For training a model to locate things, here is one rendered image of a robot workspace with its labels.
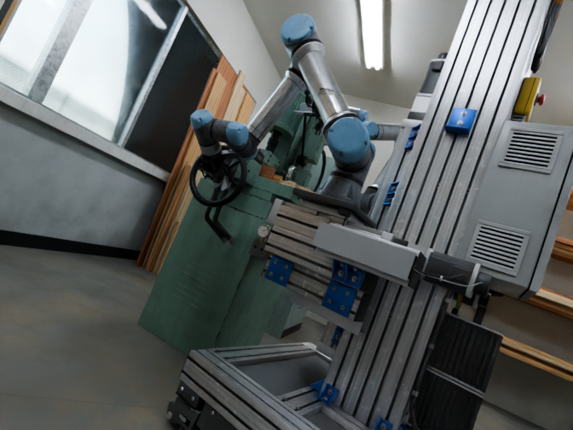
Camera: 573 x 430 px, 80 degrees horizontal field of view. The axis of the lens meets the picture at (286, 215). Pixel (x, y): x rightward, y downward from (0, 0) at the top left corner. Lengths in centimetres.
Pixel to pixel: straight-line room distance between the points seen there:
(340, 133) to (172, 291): 116
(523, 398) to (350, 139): 357
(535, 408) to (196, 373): 357
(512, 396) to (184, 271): 336
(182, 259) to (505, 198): 137
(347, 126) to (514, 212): 52
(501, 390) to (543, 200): 317
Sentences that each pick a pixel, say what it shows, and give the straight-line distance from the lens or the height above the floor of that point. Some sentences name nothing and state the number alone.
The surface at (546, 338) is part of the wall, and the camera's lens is 421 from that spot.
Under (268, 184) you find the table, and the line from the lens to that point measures 163.
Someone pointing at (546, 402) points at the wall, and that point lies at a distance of 428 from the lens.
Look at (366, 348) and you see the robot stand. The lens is 118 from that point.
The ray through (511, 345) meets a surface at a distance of 361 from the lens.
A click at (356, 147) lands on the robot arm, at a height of 96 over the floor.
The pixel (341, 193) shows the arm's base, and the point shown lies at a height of 85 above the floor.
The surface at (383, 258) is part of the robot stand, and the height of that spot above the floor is 69.
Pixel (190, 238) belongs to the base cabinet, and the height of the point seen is 49.
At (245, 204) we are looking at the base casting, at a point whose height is 75.
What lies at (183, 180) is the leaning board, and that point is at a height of 84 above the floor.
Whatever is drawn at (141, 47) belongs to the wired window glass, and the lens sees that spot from 305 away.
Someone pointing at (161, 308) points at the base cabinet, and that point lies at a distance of 183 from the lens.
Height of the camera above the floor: 62
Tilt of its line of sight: 5 degrees up
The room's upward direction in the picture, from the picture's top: 22 degrees clockwise
